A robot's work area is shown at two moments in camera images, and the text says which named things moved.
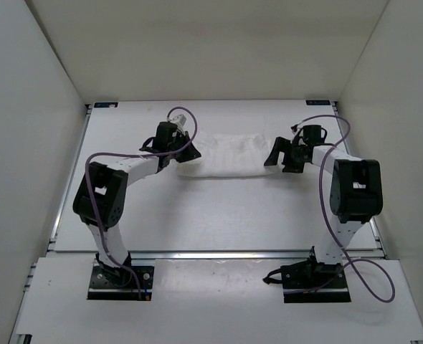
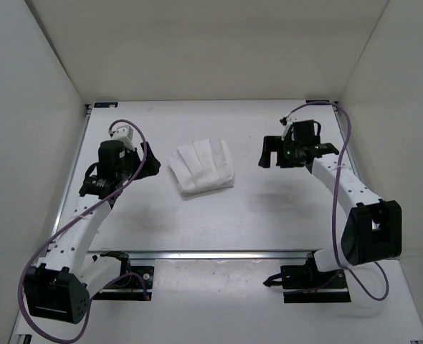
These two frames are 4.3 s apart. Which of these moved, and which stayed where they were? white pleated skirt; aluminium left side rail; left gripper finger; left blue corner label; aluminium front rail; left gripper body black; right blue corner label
Moved: left gripper body black; left gripper finger; white pleated skirt
Stayed: left blue corner label; aluminium front rail; aluminium left side rail; right blue corner label
